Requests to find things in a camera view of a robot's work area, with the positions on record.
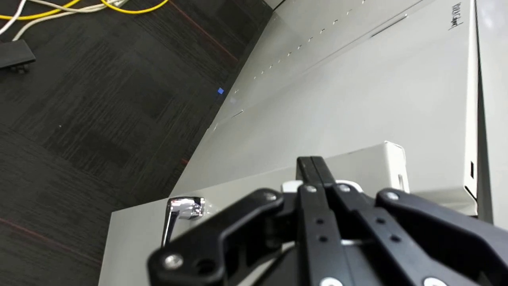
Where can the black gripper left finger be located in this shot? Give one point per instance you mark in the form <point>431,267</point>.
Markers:
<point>247,232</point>

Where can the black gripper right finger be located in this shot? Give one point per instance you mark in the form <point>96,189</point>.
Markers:
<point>422,232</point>

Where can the white storage cabinet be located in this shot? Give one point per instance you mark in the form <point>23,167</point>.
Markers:
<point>358,95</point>

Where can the small blue floor marker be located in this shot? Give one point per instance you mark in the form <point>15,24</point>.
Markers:
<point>220,90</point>

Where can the black flat stand foot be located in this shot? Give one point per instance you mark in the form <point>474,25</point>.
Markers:
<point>14,55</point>

